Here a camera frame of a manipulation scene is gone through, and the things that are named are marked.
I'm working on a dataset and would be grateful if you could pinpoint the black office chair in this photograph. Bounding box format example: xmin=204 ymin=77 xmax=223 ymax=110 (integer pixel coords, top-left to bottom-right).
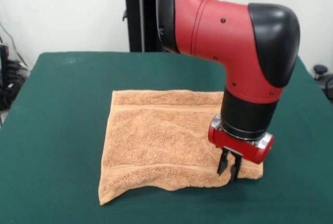
xmin=313 ymin=64 xmax=333 ymax=105

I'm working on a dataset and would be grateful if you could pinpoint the dark green table cloth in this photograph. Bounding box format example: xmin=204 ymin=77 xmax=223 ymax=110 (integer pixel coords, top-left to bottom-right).
xmin=0 ymin=51 xmax=333 ymax=224

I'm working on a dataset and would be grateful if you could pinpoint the tan terry towel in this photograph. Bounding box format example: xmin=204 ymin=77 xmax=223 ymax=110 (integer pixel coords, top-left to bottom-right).
xmin=98 ymin=89 xmax=264 ymax=206

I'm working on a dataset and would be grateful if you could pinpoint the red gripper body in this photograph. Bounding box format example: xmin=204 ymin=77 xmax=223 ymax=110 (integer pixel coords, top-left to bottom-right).
xmin=207 ymin=113 xmax=275 ymax=165

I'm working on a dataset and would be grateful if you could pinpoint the grey cable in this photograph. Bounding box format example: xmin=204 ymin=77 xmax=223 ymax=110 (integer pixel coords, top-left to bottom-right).
xmin=0 ymin=22 xmax=27 ymax=66

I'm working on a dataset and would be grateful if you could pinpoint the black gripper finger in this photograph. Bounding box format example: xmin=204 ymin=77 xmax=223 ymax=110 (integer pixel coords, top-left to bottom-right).
xmin=229 ymin=153 xmax=244 ymax=182
xmin=216 ymin=148 xmax=232 ymax=176

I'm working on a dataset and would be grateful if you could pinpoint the black equipment pile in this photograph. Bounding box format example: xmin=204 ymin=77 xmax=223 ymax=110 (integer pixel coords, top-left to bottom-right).
xmin=0 ymin=60 xmax=31 ymax=111

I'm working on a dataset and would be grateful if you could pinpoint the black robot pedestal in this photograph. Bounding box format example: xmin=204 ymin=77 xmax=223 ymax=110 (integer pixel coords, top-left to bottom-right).
xmin=114 ymin=0 xmax=224 ymax=52

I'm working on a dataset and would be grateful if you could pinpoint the black computer tower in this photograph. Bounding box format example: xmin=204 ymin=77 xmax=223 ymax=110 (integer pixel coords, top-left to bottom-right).
xmin=0 ymin=44 xmax=10 ymax=89

